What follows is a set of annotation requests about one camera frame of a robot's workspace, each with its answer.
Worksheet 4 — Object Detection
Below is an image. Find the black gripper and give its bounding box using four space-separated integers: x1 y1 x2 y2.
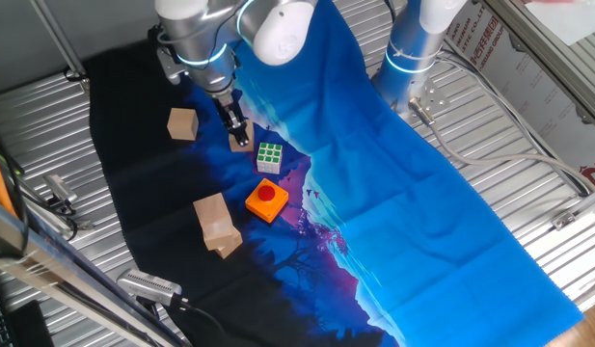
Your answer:
215 92 253 147

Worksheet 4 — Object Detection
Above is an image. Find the plain wooden cube block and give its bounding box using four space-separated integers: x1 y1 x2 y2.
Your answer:
200 217 236 252
166 107 200 142
192 192 230 227
228 122 256 153
214 229 244 260

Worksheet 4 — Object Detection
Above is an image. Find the green faced puzzle cube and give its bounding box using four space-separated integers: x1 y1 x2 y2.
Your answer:
256 141 284 175

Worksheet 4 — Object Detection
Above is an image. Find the orange box with red button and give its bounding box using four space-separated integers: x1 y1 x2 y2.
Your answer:
244 177 290 225

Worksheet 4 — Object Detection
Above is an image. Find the blue black landscape cloth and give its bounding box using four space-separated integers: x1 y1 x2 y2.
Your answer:
86 0 586 347

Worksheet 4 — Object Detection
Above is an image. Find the thin metal pole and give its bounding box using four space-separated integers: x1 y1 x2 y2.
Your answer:
28 0 91 93

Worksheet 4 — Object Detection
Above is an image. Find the black flat slab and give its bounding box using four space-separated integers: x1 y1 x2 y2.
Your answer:
7 298 56 347

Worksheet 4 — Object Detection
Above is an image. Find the white panel with red print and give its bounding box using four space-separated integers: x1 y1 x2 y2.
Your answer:
441 7 595 192

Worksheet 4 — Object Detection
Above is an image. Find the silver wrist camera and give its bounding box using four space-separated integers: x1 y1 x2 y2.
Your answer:
154 45 187 86

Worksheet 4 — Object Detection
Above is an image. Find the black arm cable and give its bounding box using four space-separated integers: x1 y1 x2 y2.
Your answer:
147 23 168 57
379 0 398 24

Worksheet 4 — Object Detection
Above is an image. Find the silver ribbed depth camera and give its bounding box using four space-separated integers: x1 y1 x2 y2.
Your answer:
116 268 184 308

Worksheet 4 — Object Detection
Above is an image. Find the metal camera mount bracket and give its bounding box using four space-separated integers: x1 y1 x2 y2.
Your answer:
55 200 95 232

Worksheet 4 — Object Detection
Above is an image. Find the grey cable with metal connector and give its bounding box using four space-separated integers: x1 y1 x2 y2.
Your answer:
407 95 595 197

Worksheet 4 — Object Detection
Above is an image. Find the black camera cable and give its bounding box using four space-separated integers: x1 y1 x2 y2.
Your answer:
174 296 233 347

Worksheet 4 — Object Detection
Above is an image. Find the small silver camera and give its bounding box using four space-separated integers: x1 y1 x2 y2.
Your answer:
42 173 80 206

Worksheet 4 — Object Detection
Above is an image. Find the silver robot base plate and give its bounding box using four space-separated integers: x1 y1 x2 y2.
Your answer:
392 74 451 127

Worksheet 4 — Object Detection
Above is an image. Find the aluminium frame beam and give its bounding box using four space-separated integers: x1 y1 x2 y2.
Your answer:
479 0 595 131
0 195 190 347

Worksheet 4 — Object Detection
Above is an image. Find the aluminium profile with bracket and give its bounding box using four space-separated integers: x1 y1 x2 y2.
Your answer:
550 185 595 232

